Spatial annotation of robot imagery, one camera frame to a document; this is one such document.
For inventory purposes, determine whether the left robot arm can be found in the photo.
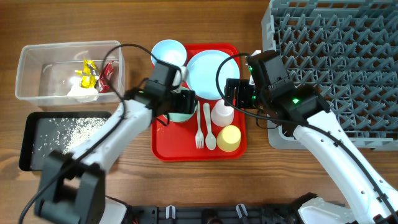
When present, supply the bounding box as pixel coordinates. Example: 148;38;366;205
31;61;197;224

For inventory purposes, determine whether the clear plastic bin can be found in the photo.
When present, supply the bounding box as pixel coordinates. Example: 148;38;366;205
15;40;126;106

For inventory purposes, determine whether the white plastic spoon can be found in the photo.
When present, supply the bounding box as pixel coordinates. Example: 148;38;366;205
203;103;216;151

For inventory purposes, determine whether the white plastic fork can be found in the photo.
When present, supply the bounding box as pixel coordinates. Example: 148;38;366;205
195;101;205;149

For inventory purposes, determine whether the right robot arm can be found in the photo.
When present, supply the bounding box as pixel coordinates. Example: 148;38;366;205
218;50;397;223

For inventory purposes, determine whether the white upturned cup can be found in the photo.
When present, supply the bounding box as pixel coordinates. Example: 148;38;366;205
211;100;234;127

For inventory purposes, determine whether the right black cable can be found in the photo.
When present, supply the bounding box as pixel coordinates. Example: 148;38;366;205
215;52;398;215

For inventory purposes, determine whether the black cable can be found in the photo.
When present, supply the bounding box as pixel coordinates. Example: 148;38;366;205
18;43;159;224
215;52;398;215

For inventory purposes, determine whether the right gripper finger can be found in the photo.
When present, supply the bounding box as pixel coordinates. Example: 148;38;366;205
224;78;240;106
236;80;256;108

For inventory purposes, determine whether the white tissue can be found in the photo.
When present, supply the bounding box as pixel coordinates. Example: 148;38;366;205
67;77;98;103

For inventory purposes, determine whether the red snack wrapper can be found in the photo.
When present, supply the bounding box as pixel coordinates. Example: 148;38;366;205
96;61;114;93

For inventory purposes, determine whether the left black cable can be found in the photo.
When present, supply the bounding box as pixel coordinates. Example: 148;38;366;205
18;43;159;224

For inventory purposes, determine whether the light blue bowl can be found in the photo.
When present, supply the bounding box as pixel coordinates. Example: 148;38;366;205
151;39;187;66

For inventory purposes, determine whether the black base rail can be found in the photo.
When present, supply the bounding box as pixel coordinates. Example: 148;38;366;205
120;204;303;224

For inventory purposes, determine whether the yellow upturned cup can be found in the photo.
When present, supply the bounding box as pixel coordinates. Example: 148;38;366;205
216;125;241;152

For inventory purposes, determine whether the grey dishwasher rack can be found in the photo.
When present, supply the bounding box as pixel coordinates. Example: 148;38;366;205
261;0;397;151

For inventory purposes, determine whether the black waste tray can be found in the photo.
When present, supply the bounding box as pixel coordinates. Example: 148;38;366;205
19;111;111;171

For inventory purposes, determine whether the light blue plate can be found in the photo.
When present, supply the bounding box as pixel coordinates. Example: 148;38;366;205
186;50;240;100

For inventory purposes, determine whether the yellow foil wrapper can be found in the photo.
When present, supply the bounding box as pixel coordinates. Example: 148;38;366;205
75;59;99;88

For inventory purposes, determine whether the red serving tray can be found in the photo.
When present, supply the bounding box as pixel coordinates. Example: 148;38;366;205
151;43;247;162

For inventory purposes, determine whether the green bowl with rice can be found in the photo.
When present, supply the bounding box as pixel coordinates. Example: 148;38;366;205
162;86;197;123

